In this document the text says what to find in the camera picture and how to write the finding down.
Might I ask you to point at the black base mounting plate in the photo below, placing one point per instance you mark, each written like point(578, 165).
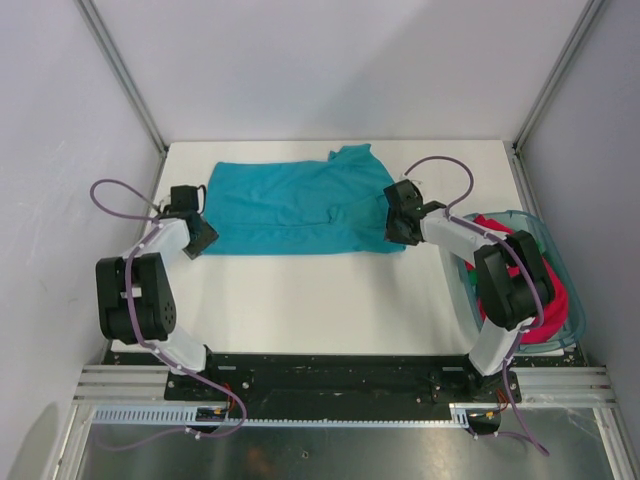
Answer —
point(339, 387)

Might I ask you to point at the aluminium corner post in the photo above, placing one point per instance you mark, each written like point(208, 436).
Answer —
point(587, 21)
point(116, 63)

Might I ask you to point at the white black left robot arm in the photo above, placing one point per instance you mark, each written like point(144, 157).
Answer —
point(136, 305)

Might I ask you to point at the teal t-shirt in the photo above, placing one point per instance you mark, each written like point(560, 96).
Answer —
point(309, 207)

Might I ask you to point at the left aluminium corner post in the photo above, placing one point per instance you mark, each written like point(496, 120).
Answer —
point(116, 63)

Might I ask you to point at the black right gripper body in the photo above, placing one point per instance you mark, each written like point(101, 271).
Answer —
point(394, 230)

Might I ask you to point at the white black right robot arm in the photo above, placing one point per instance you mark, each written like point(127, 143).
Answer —
point(512, 280)

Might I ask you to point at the clear blue plastic bin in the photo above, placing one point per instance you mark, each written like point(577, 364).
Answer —
point(468, 307)

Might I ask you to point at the aluminium frame rail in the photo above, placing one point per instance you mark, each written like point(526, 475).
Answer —
point(118, 384)

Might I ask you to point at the magenta red t-shirt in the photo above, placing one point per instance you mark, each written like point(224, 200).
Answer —
point(555, 327)

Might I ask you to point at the right aluminium corner post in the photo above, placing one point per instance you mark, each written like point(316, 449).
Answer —
point(587, 21)

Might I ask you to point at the green t-shirt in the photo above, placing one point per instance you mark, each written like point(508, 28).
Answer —
point(473, 280)

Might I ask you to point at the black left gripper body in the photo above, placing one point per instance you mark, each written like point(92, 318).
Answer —
point(201, 241)

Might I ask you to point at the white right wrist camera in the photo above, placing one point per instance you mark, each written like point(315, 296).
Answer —
point(416, 182)

